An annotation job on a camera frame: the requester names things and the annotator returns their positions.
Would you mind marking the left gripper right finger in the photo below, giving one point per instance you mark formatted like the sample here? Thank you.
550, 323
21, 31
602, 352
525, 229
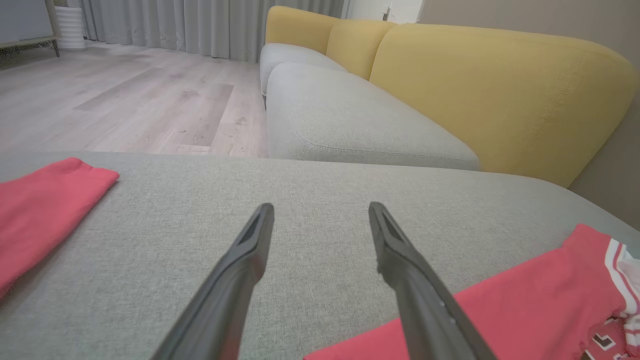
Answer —
425, 305

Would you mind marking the large yellow sofa backrest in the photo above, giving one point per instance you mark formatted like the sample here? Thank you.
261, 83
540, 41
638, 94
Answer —
500, 95

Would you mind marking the white ribbed cylinder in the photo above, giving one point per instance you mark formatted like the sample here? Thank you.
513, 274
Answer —
70, 27

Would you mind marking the small grey sofa seat cushion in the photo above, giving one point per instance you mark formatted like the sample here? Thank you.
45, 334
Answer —
285, 55

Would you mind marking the grey pleated curtain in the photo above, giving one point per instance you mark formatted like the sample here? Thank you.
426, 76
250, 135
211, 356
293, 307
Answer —
175, 25

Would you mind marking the grey cabinet with wooden frame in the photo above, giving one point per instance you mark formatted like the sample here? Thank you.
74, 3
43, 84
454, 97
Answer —
25, 20

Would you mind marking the folded plain red garment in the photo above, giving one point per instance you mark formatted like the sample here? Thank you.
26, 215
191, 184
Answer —
40, 210

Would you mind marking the red garment with white stripes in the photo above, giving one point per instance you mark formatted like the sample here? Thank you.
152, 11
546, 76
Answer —
525, 300

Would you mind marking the large grey sofa seat cushion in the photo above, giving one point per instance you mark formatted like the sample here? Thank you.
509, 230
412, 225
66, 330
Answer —
340, 115

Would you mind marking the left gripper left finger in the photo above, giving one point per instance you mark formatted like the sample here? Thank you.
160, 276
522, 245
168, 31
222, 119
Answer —
230, 290

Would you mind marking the narrow yellow sofa backrest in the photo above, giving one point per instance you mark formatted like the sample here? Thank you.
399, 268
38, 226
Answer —
355, 47

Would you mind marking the white door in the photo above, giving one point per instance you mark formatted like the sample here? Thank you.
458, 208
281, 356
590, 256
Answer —
365, 9

